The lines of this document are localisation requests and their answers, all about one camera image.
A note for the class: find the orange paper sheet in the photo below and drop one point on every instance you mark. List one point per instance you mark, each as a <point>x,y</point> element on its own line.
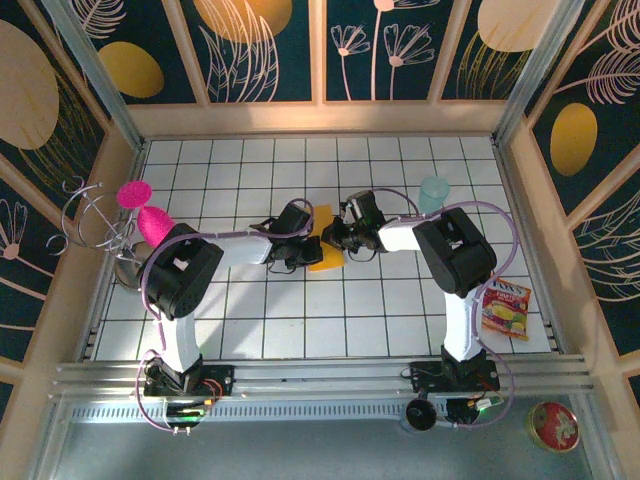
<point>325,261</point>

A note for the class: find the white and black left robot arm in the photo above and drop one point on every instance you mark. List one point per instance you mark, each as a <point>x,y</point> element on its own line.
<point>182,335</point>

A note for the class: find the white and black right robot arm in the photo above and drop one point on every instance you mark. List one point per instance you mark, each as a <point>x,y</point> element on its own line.
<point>460,325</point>

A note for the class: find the translucent teal plastic cup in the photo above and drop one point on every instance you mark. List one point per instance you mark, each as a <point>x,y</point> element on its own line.
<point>434,195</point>

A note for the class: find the colourful fruit candy bag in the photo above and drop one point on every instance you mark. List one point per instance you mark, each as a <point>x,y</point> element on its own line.
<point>507,315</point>

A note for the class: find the pink plastic goblet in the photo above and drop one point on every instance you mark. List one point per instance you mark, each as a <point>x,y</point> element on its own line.
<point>133,195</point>

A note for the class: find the black round knob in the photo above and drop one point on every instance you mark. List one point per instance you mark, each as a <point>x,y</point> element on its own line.
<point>421,415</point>

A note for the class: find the round red tin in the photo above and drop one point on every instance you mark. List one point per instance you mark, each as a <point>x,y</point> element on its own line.
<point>554,427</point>

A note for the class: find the long aluminium mounting rail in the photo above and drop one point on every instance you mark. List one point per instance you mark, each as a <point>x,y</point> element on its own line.
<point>325,375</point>

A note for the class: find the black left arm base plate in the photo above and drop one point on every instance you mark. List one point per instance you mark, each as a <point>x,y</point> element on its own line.
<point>222,380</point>

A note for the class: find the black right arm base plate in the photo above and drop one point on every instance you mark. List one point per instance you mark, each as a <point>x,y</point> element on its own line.
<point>425,377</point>

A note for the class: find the aluminium side rail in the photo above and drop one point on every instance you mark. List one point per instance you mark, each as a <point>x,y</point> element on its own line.
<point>112,255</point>
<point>537,260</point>

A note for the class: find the aluminium frame post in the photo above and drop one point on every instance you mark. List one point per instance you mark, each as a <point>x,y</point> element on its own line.
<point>537,75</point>
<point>95,75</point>

